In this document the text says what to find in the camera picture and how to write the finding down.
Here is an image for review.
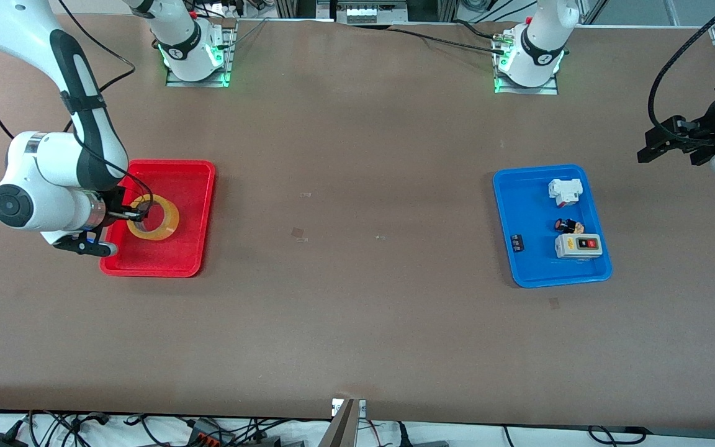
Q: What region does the orange black connector block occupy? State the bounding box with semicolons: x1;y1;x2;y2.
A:
186;417;235;445

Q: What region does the red plastic tray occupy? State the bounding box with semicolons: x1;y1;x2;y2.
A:
100;160;217;278

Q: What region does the yellow tape roll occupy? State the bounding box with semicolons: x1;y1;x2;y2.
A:
126;193;181;241

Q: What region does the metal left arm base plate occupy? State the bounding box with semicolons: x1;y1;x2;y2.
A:
493;37;560;95

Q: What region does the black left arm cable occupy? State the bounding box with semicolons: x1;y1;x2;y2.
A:
647;0;715;145

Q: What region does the black cable on table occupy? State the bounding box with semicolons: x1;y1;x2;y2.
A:
387;20;504;53

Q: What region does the blue plastic tray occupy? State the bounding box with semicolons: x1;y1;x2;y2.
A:
493;164;613;289

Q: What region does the black looped floor cable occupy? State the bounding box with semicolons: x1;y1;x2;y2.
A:
587;425;651;445

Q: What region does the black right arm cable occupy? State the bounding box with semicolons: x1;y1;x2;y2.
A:
0;0;155;215

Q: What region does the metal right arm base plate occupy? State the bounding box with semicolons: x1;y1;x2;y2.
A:
165;19;235;88

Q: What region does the aluminium profile bar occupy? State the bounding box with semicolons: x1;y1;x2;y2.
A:
319;399;359;447

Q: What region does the white circuit breaker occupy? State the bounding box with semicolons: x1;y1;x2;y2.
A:
549;178;583;208

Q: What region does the aluminium frame with device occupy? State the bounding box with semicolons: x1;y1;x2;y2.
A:
274;0;459;25

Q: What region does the white marker plate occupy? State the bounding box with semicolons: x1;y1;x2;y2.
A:
331;398;367;418

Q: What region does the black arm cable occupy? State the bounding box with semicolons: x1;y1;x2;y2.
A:
647;0;715;145
0;0;155;215

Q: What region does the grey switch box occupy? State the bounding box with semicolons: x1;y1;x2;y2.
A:
554;233;603;260

